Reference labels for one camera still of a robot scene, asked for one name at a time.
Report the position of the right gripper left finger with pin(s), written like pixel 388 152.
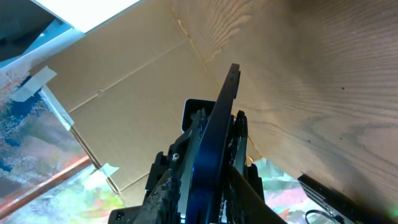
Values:
pixel 161 206

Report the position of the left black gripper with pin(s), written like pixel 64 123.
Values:
pixel 182 161

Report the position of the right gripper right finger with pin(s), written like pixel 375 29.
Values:
pixel 244 205

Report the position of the blue screen Galaxy smartphone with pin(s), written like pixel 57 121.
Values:
pixel 203 205

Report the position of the cardboard sheet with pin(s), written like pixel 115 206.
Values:
pixel 124 85

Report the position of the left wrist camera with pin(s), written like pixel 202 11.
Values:
pixel 191 106

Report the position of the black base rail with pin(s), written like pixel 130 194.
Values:
pixel 336 206

